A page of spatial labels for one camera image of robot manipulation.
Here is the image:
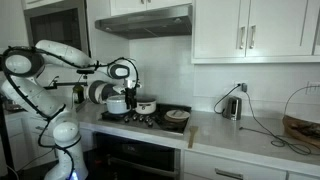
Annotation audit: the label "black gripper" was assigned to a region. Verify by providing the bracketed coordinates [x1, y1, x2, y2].
[125, 87, 138, 110]

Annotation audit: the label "white dutch oven pot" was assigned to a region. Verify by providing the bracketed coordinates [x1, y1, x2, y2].
[105, 98, 131, 115]

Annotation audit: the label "white saucepan dark inside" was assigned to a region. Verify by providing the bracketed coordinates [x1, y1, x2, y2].
[134, 97, 158, 115]

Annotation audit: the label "white dutch oven lid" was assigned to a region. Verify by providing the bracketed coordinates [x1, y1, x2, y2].
[105, 94, 130, 101]

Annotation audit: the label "black gas cooktop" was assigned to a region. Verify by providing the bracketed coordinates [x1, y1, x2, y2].
[99, 102, 193, 135]

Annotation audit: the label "brown round trivet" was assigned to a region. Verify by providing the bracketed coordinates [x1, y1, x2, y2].
[163, 114, 188, 124]

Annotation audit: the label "black built-in oven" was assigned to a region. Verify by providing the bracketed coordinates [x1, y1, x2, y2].
[94, 131, 183, 180]

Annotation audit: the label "dark glass oil bottle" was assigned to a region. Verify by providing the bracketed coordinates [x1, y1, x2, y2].
[72, 82, 86, 105]

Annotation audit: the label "wooden spatula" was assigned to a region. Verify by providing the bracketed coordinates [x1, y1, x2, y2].
[187, 125, 200, 150]

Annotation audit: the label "stainless steel range hood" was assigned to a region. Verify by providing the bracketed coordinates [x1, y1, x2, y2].
[94, 4, 194, 41]

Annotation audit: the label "white cabinet above hood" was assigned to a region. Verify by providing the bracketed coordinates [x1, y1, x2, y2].
[109, 0, 193, 17]

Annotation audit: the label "white drawer under counter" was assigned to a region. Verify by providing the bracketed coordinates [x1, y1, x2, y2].
[182, 150, 288, 180]

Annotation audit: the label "white base cabinets by robot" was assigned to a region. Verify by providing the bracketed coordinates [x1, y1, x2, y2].
[3, 112, 58, 172]

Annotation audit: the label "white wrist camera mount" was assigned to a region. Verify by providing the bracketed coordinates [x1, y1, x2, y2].
[123, 79, 143, 90]

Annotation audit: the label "black kettle power cord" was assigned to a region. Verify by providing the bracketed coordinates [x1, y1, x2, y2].
[213, 84, 243, 115]

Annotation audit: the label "black cable along robot arm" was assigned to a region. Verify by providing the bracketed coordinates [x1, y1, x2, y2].
[0, 45, 140, 179]

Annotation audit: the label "built-in wall oven niche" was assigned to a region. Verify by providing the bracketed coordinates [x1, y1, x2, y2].
[23, 0, 90, 56]

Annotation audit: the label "white wall outlet with plug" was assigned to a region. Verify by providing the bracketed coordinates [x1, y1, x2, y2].
[233, 80, 249, 93]

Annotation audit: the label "white upper wall cabinet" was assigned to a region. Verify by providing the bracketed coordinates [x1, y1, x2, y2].
[191, 0, 320, 65]

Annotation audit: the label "silver drawer handle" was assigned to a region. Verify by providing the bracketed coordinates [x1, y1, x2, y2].
[214, 167, 245, 180]

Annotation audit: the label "silver cabinet door handle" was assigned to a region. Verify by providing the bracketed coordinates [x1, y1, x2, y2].
[239, 26, 246, 51]
[249, 24, 257, 50]

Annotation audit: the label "long black loose cable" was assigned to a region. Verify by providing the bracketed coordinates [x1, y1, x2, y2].
[238, 91, 313, 156]

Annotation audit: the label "wooden basket with wire handle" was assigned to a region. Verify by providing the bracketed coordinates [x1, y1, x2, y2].
[282, 84, 320, 150]

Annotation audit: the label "white double wall outlet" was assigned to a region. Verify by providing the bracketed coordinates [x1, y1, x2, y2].
[305, 80, 320, 95]

